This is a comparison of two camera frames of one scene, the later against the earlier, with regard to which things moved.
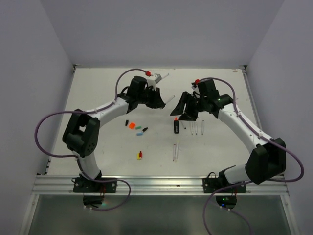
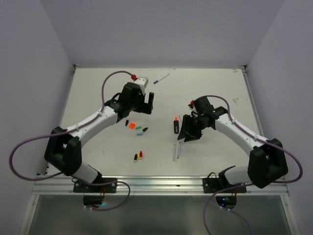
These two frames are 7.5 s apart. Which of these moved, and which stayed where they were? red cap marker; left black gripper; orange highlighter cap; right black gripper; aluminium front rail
Moved: left black gripper; right black gripper
Stayed: red cap marker; orange highlighter cap; aluminium front rail
